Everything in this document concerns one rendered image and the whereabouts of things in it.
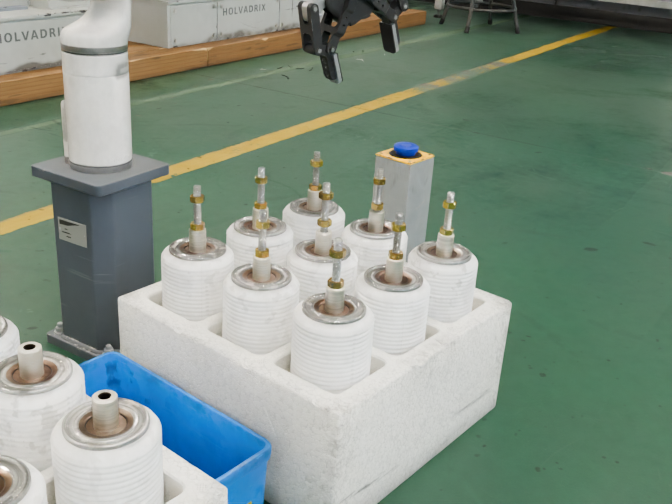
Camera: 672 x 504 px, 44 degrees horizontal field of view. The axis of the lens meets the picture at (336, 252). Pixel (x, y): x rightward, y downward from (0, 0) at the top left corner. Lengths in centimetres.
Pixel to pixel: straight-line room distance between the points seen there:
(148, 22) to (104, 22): 234
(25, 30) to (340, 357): 226
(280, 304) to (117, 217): 35
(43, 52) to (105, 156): 185
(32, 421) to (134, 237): 52
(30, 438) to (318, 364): 32
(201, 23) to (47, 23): 79
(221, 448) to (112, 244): 39
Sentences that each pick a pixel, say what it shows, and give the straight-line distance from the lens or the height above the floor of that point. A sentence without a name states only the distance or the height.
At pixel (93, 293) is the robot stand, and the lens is 130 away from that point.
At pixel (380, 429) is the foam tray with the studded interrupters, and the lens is 100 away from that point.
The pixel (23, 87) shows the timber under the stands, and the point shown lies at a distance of 295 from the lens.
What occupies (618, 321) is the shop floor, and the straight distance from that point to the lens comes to 162.
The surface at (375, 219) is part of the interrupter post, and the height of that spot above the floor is 27.
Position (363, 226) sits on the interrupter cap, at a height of 25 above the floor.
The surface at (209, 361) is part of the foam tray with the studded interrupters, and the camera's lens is 103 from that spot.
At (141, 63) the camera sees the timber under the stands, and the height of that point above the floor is 6.
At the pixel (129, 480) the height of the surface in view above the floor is 22.
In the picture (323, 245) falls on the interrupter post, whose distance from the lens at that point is 110.
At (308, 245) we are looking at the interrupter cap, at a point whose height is 25.
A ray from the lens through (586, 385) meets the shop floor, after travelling 139.
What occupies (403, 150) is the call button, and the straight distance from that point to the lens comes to 133.
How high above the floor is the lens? 69
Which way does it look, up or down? 23 degrees down
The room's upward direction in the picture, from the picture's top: 4 degrees clockwise
